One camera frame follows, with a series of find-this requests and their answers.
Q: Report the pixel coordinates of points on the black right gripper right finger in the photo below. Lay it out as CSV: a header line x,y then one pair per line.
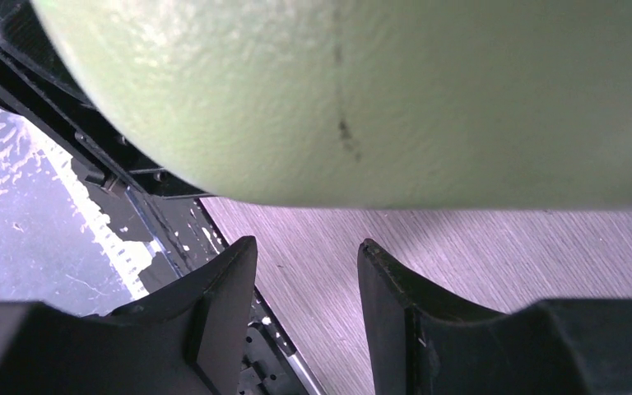
x,y
393,299

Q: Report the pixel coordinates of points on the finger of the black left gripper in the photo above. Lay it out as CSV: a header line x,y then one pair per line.
x,y
35,84

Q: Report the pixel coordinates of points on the green ribbed hard-shell suitcase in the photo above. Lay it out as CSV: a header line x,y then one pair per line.
x,y
374,104

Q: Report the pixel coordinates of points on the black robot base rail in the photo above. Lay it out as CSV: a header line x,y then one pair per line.
x,y
153,241

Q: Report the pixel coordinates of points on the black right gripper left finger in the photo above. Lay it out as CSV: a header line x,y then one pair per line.
x,y
188,337

